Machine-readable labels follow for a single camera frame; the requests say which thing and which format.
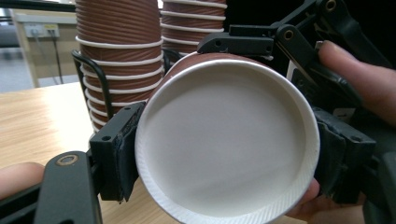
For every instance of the white wall socket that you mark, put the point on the white wall socket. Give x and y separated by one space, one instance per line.
40 30

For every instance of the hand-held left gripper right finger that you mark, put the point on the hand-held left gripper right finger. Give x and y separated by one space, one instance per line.
345 155

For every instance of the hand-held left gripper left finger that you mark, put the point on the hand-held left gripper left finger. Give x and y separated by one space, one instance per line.
116 149

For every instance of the single brown paper cup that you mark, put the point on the single brown paper cup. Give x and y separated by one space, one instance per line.
224 137

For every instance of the wooden cabinet with socket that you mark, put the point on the wooden cabinet with socket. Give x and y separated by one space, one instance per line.
43 62

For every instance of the stack of brown paper cups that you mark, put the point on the stack of brown paper cups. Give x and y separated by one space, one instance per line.
121 46
193 21

